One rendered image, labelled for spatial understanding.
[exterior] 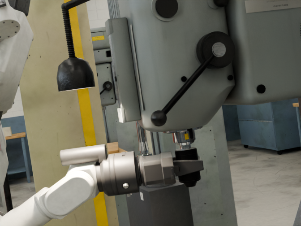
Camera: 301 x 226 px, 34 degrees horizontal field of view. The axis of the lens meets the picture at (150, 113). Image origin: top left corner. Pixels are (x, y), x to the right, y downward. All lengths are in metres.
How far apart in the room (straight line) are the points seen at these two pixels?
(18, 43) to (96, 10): 9.00
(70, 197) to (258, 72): 0.45
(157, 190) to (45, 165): 1.45
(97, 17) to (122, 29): 9.25
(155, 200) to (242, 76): 0.51
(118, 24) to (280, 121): 7.42
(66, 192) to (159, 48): 0.34
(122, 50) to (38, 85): 1.74
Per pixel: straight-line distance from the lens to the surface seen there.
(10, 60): 1.24
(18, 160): 10.05
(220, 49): 0.94
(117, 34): 1.00
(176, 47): 0.95
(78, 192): 1.02
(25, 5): 1.45
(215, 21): 0.98
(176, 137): 1.03
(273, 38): 1.00
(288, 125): 8.41
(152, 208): 1.36
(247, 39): 0.98
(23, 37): 1.32
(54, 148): 2.73
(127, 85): 1.00
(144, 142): 1.48
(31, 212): 1.09
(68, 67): 0.95
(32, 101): 2.72
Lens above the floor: 1.40
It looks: 3 degrees down
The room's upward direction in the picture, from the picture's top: 8 degrees counter-clockwise
